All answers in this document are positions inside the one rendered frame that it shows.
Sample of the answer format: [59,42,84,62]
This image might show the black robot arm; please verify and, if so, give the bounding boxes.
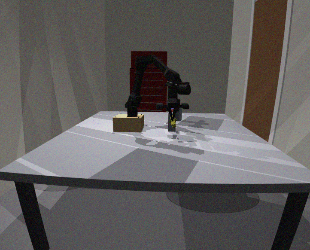
[125,55,191,117]

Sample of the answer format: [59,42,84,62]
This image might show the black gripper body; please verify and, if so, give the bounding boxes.
[156,94,189,110]

